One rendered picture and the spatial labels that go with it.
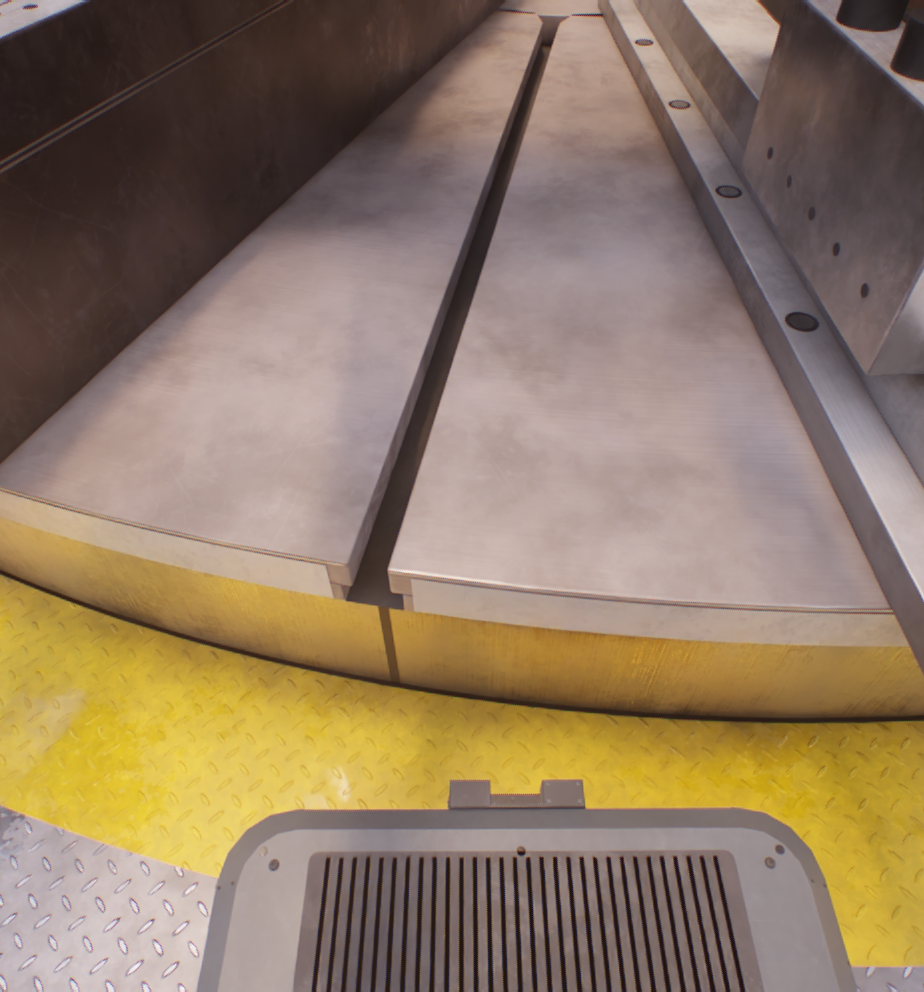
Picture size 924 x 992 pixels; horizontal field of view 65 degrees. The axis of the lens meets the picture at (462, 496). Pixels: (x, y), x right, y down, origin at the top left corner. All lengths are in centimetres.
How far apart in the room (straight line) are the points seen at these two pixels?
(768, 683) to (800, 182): 59
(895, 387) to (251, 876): 80
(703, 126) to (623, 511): 92
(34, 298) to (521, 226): 73
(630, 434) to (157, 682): 72
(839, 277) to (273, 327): 71
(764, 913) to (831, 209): 68
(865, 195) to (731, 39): 86
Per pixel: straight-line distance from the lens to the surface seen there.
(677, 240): 128
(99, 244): 106
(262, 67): 132
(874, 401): 97
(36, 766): 114
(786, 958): 72
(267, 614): 98
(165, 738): 108
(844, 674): 100
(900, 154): 81
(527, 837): 69
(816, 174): 95
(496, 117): 168
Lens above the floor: 93
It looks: 49 degrees down
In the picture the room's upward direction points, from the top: 1 degrees counter-clockwise
